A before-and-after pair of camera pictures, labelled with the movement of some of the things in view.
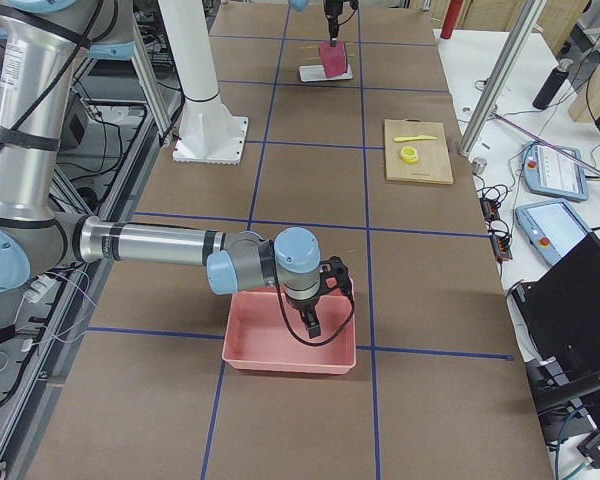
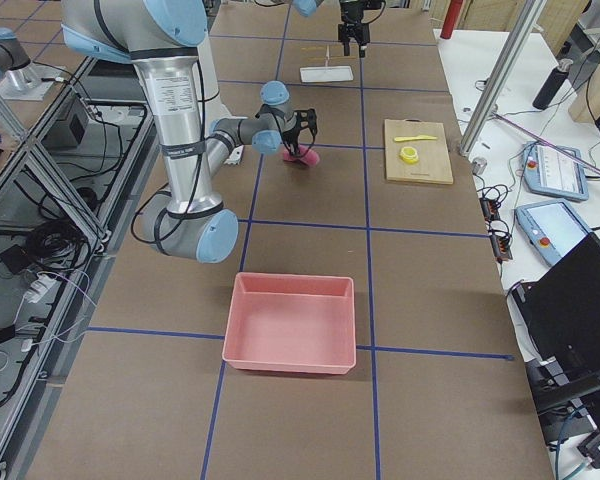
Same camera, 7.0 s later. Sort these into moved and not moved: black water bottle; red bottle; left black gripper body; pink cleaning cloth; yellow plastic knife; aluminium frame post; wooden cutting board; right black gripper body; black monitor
Moved: right black gripper body; left black gripper body; pink cleaning cloth
Not moved: aluminium frame post; yellow plastic knife; wooden cutting board; black monitor; red bottle; black water bottle
